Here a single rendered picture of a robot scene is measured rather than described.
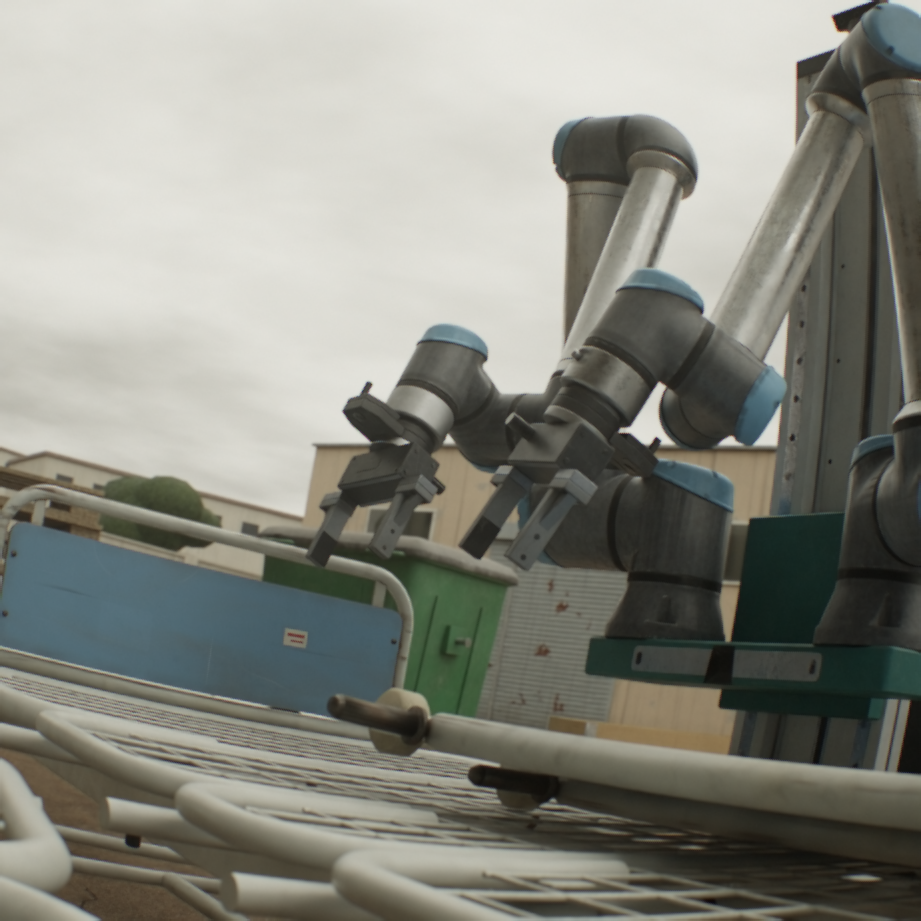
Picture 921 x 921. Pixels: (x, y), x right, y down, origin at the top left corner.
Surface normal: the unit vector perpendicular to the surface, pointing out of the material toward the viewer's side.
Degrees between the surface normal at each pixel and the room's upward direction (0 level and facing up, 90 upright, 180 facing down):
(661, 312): 89
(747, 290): 79
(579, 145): 103
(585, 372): 75
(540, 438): 67
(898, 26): 82
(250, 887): 56
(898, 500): 99
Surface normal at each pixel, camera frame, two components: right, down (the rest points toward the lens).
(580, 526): -0.60, 0.04
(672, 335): -0.05, 0.08
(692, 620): 0.27, -0.44
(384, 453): -0.66, -0.59
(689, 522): 0.00, -0.15
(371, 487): -0.39, 0.80
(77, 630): 0.55, -0.04
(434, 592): 0.78, 0.11
